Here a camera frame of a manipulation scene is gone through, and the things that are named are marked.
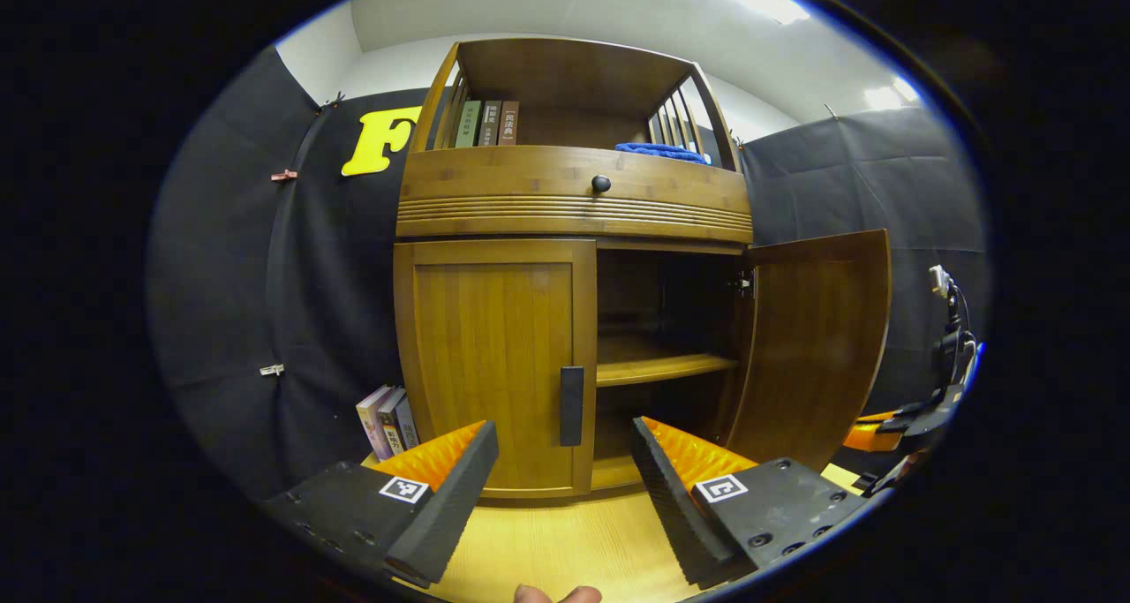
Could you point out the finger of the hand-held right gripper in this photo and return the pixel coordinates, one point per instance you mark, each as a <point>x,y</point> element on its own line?
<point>865,435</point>

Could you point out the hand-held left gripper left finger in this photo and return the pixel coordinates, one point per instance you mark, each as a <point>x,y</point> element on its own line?
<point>450,506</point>

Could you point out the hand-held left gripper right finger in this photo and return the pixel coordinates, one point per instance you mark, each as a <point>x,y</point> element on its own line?
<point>675,515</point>

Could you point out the wooden shoe cabinet door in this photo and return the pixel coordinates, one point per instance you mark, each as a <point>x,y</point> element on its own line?
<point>494,347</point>
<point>812,338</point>

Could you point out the wooden double-door shoe cabinet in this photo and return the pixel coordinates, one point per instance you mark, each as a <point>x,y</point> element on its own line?
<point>574,73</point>

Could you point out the wooden inner cabinet shelf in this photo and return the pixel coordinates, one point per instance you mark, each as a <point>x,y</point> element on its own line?
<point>653,365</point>

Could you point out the grey-blue paperback book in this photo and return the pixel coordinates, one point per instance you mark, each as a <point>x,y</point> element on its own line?
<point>408,425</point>

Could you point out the black paperback book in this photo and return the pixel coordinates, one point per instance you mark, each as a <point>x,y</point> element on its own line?
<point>391,425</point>

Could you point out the lavender paperback book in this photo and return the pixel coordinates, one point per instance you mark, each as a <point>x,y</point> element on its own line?
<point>372,422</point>

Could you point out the small ceiling light panel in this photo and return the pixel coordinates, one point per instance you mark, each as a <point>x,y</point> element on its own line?
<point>892,94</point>

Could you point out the black round drawer knob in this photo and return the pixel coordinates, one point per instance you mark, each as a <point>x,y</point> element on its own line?
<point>601,183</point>

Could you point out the blue towel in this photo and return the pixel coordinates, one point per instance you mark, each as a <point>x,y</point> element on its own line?
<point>662,152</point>

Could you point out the red clip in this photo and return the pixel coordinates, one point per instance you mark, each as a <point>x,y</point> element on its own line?
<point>284,176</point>

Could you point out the dark grey book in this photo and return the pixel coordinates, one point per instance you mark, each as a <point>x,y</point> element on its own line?
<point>490,124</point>

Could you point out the brown book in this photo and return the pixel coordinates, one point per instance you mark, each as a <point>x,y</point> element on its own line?
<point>508,124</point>

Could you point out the dark clip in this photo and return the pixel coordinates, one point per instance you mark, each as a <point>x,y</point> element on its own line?
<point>335,101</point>

